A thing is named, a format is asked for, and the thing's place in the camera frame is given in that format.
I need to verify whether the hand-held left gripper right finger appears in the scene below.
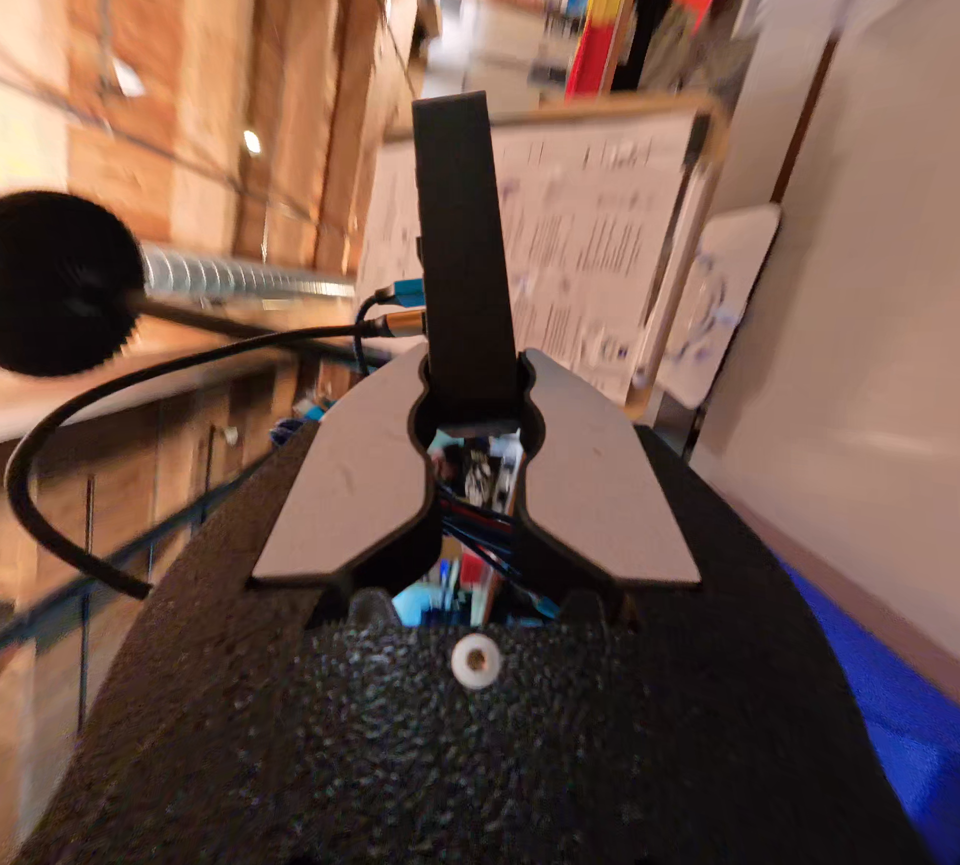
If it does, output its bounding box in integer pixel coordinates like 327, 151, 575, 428
516, 346, 704, 590

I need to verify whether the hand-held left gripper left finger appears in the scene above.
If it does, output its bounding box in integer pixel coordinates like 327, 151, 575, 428
249, 346, 444, 590

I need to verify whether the black USB cable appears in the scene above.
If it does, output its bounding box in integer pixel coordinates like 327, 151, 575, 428
3, 312, 430, 600

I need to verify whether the matte black USB hub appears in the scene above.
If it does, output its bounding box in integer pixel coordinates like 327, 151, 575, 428
411, 91, 524, 431

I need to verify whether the grey desk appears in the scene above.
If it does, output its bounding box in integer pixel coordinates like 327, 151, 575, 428
686, 0, 960, 664

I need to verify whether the wooden document board with papers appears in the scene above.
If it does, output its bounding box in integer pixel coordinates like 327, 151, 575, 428
354, 94, 730, 410

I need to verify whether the blue plastic bin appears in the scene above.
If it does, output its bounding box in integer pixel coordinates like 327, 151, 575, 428
772, 550, 960, 865

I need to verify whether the silver ventilation duct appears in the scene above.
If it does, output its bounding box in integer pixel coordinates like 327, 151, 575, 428
138, 241, 358, 302

